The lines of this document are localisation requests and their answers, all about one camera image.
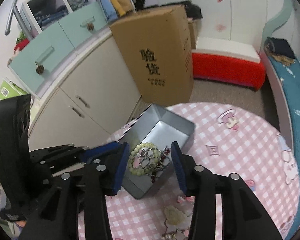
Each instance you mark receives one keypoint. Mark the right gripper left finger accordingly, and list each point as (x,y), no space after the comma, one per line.
(56,216)

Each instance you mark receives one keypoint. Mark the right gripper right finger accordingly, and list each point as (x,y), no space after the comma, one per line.
(243,215)

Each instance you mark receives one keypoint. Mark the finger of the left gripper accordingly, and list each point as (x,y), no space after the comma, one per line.
(102,151)
(48,161)

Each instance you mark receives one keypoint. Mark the cream curved cabinet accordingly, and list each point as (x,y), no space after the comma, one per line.
(94,96)

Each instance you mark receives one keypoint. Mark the pink flower hair clip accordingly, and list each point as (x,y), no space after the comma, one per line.
(183,198)

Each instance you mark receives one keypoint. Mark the grey metal tin box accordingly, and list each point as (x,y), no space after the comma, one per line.
(161,127)

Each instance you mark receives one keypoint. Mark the pink checkered tablecloth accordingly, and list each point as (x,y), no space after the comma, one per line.
(227,140)

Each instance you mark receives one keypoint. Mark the green white bag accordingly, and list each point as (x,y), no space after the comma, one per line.
(8,89)

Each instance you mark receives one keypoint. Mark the mint drawer unit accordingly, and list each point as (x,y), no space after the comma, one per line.
(38,64)

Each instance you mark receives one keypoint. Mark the large cardboard box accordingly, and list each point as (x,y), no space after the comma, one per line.
(156,47)

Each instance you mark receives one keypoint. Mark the purple cubby shelf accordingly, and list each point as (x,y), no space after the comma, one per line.
(32,12)

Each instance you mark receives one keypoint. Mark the red storage bench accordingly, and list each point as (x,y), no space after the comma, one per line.
(228,61)

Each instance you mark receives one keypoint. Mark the metal handrail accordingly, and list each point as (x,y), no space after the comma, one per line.
(14,12)

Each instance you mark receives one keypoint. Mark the folded dark clothes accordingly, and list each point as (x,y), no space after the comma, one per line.
(280,50)

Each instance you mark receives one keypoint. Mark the black clothes pile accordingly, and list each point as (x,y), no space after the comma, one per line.
(192,10)

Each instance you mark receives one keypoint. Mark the teal bunk bed frame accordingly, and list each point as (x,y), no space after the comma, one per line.
(283,21)

